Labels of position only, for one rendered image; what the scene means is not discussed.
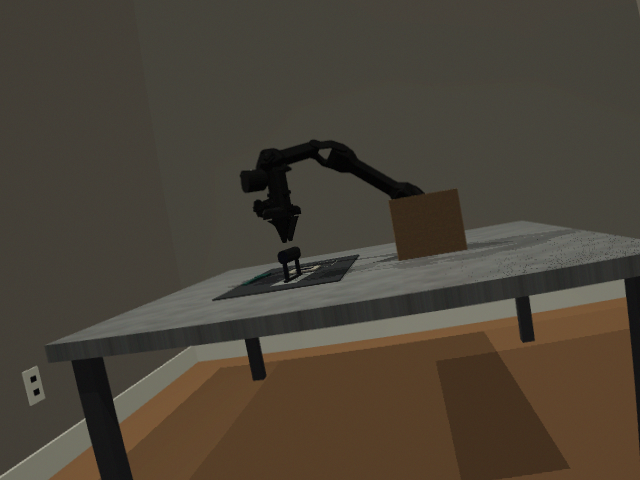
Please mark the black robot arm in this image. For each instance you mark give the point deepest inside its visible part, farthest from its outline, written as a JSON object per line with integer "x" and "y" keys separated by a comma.
{"x": 272, "y": 164}

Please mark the beige tile with dark square mark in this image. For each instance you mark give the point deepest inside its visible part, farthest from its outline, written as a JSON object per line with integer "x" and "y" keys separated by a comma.
{"x": 306, "y": 269}

